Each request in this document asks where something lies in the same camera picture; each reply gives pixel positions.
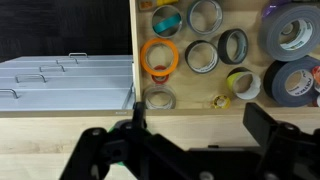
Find open wooden drawer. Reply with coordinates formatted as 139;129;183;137
129;0;320;118

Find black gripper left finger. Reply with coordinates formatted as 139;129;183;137
59;101;191;180

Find yellow and black tape roll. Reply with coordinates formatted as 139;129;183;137
226;67;262;100

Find small yellow tape roll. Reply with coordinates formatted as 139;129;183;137
211;94;232;110

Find small orange item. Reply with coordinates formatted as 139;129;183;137
139;0;154;11

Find blue tape roll white core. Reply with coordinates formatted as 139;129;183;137
186;0;224;36

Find small red tape roll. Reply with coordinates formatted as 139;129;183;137
151;65;170;84

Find black tape roll white core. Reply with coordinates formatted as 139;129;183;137
184;40;220;74

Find black tape roll grey core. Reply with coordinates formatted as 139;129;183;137
217;28;249;65

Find metal drawer handle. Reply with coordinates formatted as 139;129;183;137
0;88;19;100
39;64;66;73
55;58;79;65
14;73;47;84
68;52;89;59

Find teal tape roll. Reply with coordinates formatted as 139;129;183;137
153;14;183;34
151;4;184;39

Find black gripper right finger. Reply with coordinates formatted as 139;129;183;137
242;102;320;180

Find purple tape roll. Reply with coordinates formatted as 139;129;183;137
260;0;292;19

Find orange tape roll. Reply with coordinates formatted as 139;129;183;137
140;37;180;78

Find large dark grey duct tape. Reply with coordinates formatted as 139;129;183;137
263;55;320;108

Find large light grey duct tape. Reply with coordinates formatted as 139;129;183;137
258;3;320;63

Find yellow item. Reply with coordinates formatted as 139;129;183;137
156;0;179;7

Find clear tape roll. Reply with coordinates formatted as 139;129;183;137
142;84;177;110

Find red and white tape roll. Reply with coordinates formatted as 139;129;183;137
311;65;320;108

